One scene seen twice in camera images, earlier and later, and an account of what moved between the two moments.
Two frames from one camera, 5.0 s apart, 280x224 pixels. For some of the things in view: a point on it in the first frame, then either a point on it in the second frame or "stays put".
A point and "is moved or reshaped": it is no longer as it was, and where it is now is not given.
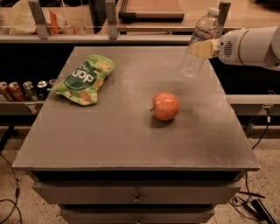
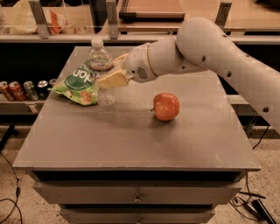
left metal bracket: x=38 y=18 stays put
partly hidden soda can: x=52 y=82 stays put
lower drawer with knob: x=190 y=215 stays put
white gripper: x=228 y=48 → x=136 y=63
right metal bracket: x=222 y=14 stays put
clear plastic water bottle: x=207 y=29 is moved or reshaped
